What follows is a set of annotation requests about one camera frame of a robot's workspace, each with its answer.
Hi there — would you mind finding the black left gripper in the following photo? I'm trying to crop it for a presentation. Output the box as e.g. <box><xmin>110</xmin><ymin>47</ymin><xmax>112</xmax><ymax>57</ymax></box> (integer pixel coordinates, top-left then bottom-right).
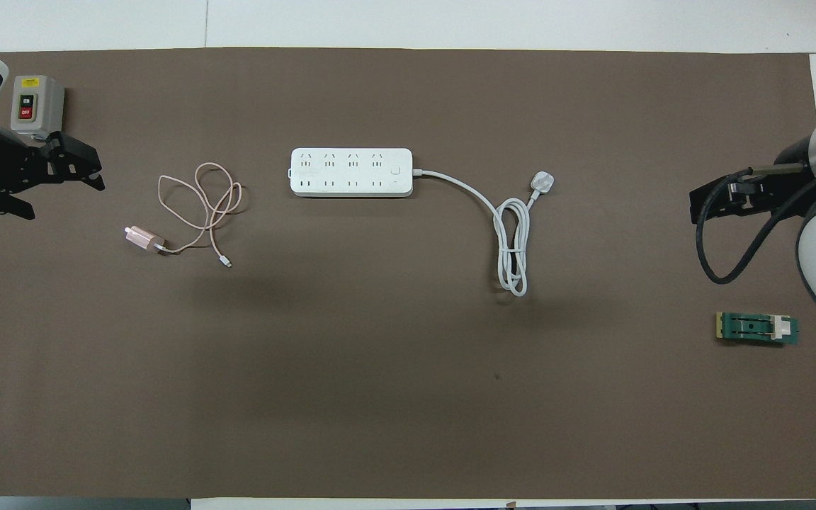
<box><xmin>0</xmin><ymin>124</ymin><xmax>106</xmax><ymax>220</ymax></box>

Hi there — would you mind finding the pink charging cable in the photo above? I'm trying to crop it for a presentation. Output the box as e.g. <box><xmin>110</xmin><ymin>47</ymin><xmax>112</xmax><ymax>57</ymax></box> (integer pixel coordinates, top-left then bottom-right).
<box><xmin>158</xmin><ymin>162</ymin><xmax>243</xmax><ymax>268</ymax></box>

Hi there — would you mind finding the grey push-button switch box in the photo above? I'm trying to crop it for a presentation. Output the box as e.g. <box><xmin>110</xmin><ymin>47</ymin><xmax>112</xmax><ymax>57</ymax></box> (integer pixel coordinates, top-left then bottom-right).
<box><xmin>10</xmin><ymin>74</ymin><xmax>67</xmax><ymax>140</ymax></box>

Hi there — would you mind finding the brown table mat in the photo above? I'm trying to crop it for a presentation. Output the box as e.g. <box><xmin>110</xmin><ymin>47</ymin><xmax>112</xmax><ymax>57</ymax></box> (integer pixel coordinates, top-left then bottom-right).
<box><xmin>0</xmin><ymin>47</ymin><xmax>816</xmax><ymax>500</ymax></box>

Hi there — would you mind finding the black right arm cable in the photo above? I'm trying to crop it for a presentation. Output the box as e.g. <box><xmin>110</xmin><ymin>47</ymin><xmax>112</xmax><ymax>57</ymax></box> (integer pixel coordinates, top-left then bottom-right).
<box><xmin>695</xmin><ymin>159</ymin><xmax>816</xmax><ymax>284</ymax></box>

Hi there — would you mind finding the pink charger adapter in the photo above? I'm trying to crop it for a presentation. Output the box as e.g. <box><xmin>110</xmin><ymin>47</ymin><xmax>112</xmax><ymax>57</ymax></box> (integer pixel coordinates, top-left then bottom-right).
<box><xmin>124</xmin><ymin>225</ymin><xmax>166</xmax><ymax>251</ymax></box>

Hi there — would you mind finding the green knife switch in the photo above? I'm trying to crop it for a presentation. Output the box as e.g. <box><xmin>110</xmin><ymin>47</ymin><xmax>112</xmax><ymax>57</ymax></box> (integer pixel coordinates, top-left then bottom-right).
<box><xmin>716</xmin><ymin>312</ymin><xmax>800</xmax><ymax>348</ymax></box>

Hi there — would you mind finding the white power strip with cord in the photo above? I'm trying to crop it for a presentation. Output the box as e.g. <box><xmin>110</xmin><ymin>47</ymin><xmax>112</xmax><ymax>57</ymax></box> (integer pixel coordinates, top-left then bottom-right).
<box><xmin>290</xmin><ymin>147</ymin><xmax>556</xmax><ymax>297</ymax></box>

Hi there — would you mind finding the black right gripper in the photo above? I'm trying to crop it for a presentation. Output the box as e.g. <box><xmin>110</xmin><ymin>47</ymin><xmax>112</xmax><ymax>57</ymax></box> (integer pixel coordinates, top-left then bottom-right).
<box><xmin>689</xmin><ymin>138</ymin><xmax>816</xmax><ymax>224</ymax></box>

